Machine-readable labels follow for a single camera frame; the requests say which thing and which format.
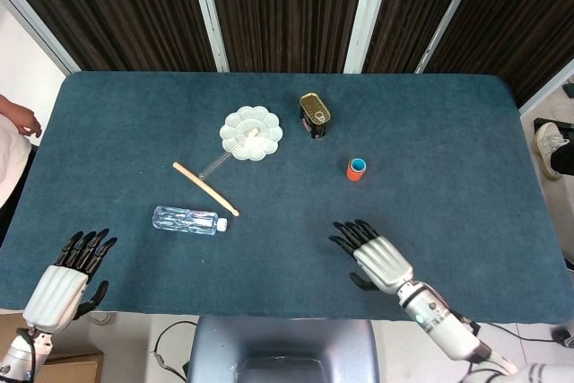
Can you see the left black-fingered silver robot hand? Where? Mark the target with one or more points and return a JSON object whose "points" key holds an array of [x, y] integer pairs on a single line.
{"points": [[56, 295]]}

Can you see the right black-fingered silver robot hand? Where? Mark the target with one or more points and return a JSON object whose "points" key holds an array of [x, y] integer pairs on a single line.
{"points": [[383, 264]]}

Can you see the light blue plastic cup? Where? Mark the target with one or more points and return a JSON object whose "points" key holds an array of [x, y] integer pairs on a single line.
{"points": [[359, 164]]}

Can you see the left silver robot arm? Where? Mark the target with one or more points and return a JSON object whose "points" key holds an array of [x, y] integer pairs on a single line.
{"points": [[18, 356]]}

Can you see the brown cardboard box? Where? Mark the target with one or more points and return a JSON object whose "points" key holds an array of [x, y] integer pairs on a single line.
{"points": [[72, 367]]}

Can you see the orange plastic cup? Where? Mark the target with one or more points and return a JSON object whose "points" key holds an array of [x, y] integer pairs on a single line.
{"points": [[354, 175]]}

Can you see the grey robot torso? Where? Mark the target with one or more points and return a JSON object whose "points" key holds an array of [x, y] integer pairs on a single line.
{"points": [[282, 347]]}

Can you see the teal table cloth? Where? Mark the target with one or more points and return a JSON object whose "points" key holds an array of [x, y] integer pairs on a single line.
{"points": [[426, 123]]}

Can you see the bystander in white shirt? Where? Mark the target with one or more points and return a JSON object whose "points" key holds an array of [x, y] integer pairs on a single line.
{"points": [[11, 154]]}

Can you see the clear plastic water bottle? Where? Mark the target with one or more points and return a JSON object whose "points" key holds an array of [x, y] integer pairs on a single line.
{"points": [[184, 219]]}

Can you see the black and gold meat can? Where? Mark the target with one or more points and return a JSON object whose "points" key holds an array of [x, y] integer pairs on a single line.
{"points": [[316, 123]]}

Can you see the white flower-shaped paint palette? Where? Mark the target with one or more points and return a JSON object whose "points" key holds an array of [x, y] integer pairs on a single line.
{"points": [[264, 132]]}

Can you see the wooden drumstick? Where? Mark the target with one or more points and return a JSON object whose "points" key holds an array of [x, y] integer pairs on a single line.
{"points": [[202, 183]]}

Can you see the clear glass pipette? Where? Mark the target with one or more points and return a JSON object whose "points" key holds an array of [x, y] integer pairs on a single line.
{"points": [[211, 168]]}

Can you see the white sneaker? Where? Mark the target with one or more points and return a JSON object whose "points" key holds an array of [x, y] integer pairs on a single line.
{"points": [[549, 145]]}

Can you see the black trouser leg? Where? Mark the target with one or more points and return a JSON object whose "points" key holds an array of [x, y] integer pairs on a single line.
{"points": [[565, 156]]}

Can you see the dark brown slatted partition panel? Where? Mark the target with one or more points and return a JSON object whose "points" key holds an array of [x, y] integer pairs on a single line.
{"points": [[112, 6], [417, 6], [520, 15], [287, 6]]}

